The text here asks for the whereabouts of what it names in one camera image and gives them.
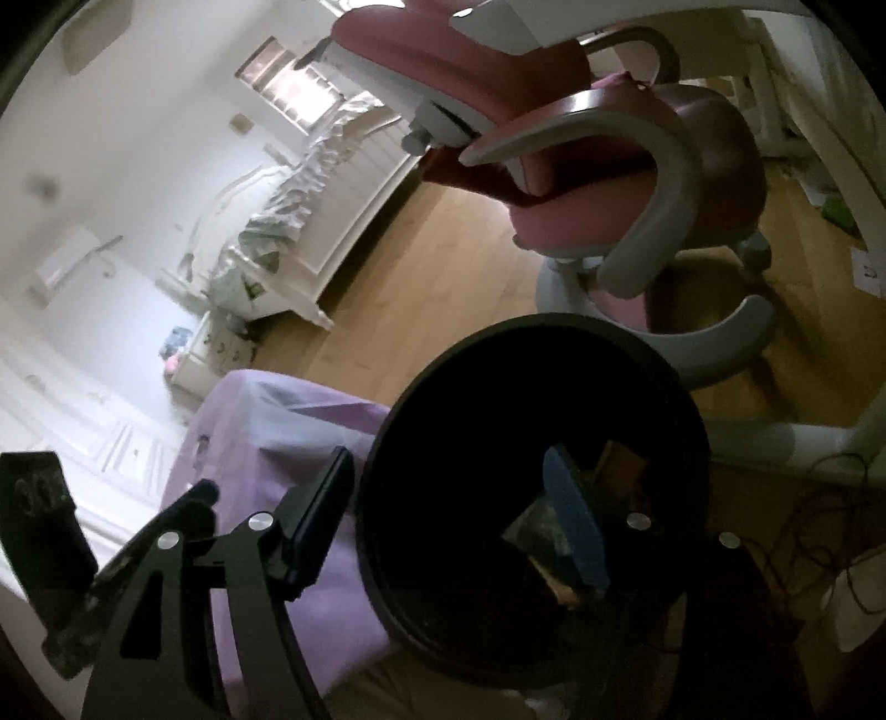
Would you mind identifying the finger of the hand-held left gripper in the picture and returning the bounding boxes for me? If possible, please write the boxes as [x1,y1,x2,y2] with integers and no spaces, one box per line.
[86,479,221,610]

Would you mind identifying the tan paper packet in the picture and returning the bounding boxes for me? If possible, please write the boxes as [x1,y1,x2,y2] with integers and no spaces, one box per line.
[595,439,650,501]

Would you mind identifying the white desk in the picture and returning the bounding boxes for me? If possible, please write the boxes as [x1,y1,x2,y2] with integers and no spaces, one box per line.
[450,0,886,480]

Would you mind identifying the silver wrapper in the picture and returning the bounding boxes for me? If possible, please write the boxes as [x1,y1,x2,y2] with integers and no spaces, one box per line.
[502,498,591,611]

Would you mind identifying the white paper sheet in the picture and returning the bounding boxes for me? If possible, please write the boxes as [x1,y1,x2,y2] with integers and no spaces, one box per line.
[848,244,886,300]

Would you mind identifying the white nightstand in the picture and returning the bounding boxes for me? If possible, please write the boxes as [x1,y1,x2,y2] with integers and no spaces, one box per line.
[166,311,262,400]

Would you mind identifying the pink desk chair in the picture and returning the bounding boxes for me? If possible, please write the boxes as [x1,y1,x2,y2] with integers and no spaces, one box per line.
[297,0,781,356]

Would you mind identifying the green paper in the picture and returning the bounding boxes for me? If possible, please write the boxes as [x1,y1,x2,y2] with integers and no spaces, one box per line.
[818,192,868,241]

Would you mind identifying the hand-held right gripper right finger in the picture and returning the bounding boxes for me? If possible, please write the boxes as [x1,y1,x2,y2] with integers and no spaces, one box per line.
[543,443,819,720]

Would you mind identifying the pink and blue items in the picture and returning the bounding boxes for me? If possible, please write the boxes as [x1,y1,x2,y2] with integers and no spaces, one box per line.
[158,325,196,376]

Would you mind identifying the white floor item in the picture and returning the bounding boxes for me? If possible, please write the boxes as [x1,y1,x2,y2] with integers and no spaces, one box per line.
[822,566,886,653]

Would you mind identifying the window with blind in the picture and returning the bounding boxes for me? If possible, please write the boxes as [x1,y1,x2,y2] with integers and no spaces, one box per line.
[234,38,348,134]

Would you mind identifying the white wall fixture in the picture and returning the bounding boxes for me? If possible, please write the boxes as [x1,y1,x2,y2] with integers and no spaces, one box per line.
[33,227,127,293]

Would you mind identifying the white bed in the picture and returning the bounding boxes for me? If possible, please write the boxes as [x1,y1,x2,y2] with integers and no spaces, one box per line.
[156,93,418,331]

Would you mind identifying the floor cables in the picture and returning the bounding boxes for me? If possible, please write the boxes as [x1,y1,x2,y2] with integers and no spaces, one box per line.
[761,449,886,625]

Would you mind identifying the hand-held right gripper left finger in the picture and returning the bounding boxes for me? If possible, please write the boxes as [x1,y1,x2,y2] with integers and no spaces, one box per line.
[79,446,357,720]

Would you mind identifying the purple tablecloth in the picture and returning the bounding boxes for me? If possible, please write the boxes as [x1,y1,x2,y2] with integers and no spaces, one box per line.
[159,369,397,720]

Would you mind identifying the black round bin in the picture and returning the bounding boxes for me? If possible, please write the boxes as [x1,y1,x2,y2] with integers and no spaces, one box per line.
[356,313,714,688]

